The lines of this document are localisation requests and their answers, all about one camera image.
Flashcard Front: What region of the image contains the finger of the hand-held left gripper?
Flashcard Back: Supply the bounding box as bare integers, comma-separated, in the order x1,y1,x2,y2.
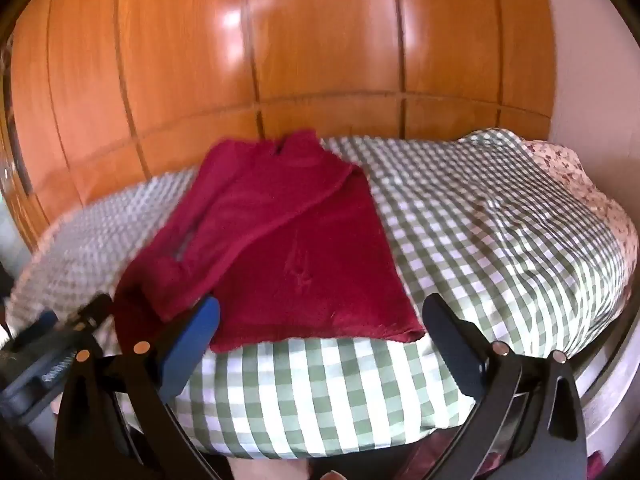
15,294,115,352

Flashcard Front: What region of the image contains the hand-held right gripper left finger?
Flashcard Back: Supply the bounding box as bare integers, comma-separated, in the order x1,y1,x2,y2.
54,296,221,480

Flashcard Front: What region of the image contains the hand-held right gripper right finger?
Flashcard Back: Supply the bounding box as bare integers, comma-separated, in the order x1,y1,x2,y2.
422,292,589,480

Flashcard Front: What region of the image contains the dark red sweater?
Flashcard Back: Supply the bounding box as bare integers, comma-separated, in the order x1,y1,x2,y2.
114,130,426,356

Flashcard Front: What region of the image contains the green white checked bed cover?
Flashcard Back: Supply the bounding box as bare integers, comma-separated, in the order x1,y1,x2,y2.
7,127,632,461

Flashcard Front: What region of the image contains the floral pillow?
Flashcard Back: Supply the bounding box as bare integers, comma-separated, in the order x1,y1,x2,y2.
522,140,639,262

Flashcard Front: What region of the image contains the wooden wardrobe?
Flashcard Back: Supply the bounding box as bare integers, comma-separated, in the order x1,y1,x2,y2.
0,0,557,243

